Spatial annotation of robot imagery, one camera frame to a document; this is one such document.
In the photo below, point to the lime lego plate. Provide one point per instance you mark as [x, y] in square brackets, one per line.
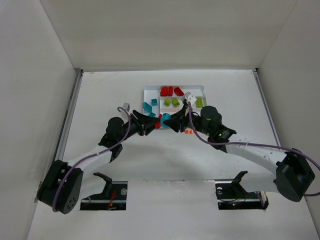
[175, 102]

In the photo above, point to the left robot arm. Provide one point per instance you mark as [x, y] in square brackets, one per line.
[66, 182]

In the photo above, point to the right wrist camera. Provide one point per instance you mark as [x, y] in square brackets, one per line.
[189, 98]

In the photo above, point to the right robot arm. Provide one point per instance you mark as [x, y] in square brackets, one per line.
[288, 172]

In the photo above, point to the teal rounded lego brick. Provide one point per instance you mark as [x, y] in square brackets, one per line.
[165, 117]

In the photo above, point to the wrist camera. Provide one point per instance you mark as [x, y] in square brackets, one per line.
[189, 98]
[126, 108]

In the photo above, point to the red long lego brick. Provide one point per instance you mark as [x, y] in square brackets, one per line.
[178, 91]

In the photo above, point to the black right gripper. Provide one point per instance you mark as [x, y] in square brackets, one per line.
[182, 119]

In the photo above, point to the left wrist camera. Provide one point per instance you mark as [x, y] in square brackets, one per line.
[126, 108]

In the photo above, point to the white compartment tray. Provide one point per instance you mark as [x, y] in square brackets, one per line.
[153, 91]

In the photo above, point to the teal lego in tray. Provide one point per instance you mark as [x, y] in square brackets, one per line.
[154, 102]

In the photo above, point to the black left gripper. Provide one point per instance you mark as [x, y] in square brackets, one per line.
[139, 123]

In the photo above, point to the lime lego brick cluster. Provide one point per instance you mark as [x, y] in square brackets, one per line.
[199, 103]

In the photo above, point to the red rounded lego brick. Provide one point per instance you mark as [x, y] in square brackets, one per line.
[164, 91]

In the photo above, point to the teal lego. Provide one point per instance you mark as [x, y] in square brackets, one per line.
[154, 102]
[146, 107]

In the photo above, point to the lime small lego brick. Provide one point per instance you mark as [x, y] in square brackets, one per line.
[167, 102]

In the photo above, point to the red lego brick cluster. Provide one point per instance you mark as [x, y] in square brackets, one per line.
[170, 91]

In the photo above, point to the red long brick cluster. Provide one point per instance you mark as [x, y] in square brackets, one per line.
[158, 124]

